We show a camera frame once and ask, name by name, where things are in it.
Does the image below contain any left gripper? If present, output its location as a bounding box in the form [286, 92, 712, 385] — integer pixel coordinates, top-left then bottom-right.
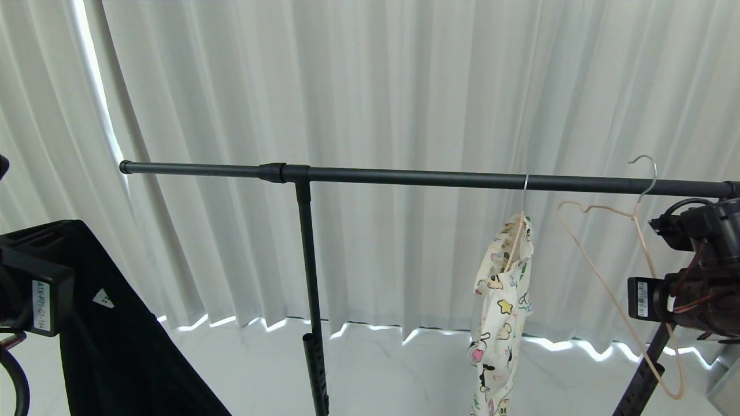
[0, 246, 76, 339]

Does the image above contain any cream printed garment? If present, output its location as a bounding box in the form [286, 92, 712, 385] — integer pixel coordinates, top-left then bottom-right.
[469, 213, 534, 416]

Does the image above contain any black garment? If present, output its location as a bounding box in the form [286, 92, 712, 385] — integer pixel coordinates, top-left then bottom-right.
[58, 220, 232, 416]

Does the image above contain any white curtain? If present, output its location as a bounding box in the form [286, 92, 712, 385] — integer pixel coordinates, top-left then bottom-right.
[0, 0, 740, 370]

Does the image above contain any pink clothes hanger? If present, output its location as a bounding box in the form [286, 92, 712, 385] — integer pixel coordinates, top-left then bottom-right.
[557, 155, 686, 400]
[504, 173, 530, 273]

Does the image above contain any black clothes rack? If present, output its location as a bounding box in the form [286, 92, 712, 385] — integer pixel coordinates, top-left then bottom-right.
[120, 161, 740, 416]

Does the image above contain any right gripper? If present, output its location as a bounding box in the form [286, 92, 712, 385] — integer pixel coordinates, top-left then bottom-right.
[628, 266, 740, 340]

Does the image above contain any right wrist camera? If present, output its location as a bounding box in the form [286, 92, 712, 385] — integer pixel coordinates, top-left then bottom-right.
[649, 202, 720, 252]

